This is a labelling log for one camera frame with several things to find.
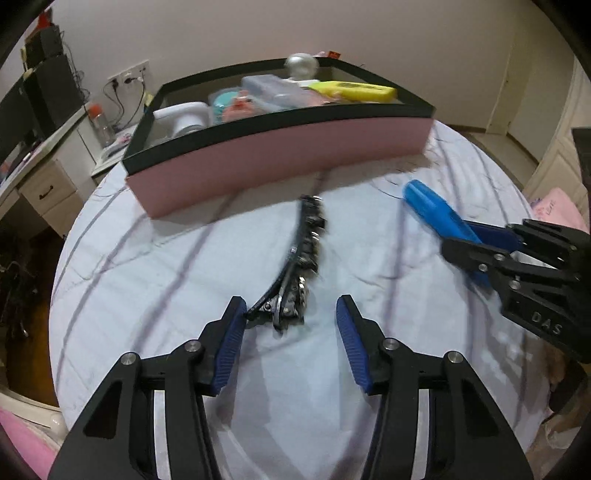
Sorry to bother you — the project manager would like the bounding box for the red-capped water bottle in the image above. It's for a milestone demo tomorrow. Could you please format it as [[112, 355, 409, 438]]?
[[89, 104, 116, 147]]

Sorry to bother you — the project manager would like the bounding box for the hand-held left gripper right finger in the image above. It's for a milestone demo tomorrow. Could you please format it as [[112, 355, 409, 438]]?
[[335, 294, 528, 480]]

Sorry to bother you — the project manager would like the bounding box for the black power cable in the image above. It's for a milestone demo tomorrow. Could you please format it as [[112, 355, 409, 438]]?
[[104, 78, 128, 130]]

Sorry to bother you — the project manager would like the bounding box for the black computer monitor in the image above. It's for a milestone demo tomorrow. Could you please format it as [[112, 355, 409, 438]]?
[[0, 74, 40, 171]]

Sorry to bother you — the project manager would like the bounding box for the small black speaker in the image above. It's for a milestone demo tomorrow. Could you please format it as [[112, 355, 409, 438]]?
[[24, 28, 65, 65]]

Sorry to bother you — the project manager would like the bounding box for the pink white block figure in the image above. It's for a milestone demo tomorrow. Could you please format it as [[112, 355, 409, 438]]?
[[224, 92, 266, 121]]

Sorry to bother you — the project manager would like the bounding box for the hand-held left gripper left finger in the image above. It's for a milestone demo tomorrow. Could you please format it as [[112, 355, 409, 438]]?
[[48, 296, 249, 480]]

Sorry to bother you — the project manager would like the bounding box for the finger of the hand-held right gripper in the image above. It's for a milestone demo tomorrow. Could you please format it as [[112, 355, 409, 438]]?
[[441, 237, 581, 301], [464, 220, 581, 264]]

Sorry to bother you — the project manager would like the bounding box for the pink blanket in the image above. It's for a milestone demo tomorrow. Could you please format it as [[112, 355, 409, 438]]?
[[531, 187, 591, 234]]

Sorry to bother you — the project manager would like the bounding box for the white power outlet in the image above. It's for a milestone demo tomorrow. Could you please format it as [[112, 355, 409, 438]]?
[[107, 59, 151, 86]]

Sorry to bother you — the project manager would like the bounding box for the white astronaut figure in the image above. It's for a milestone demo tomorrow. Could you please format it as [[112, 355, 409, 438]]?
[[284, 53, 319, 86]]

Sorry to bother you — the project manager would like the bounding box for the pink cardboard box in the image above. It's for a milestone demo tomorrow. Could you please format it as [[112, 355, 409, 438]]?
[[122, 58, 436, 219]]

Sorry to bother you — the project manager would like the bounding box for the white nightstand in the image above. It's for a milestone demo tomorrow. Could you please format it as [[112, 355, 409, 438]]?
[[90, 124, 139, 185]]

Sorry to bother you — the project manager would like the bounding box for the white plug-in device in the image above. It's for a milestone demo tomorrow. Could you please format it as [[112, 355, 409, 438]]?
[[152, 102, 209, 138]]

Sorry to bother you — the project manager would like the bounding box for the striped white table cloth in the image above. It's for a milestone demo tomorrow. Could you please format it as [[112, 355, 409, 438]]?
[[48, 117, 561, 480]]

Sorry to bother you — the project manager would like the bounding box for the yellow highlighter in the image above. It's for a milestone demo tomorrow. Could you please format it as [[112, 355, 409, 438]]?
[[308, 80, 398, 103]]

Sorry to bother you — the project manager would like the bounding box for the transparent plastic case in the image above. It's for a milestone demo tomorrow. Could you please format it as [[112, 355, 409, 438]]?
[[241, 75, 308, 112]]

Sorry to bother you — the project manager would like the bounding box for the white desk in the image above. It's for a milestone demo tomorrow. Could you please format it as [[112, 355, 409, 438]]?
[[0, 108, 100, 236]]

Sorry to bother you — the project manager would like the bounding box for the black computer tower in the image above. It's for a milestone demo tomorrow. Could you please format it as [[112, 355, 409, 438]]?
[[23, 54, 84, 139]]

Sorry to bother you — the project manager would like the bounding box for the teal round case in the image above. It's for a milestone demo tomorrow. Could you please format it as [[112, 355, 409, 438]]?
[[209, 89, 245, 123]]

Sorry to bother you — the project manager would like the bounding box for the white wardrobe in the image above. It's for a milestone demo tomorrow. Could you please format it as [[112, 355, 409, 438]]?
[[522, 55, 591, 204]]

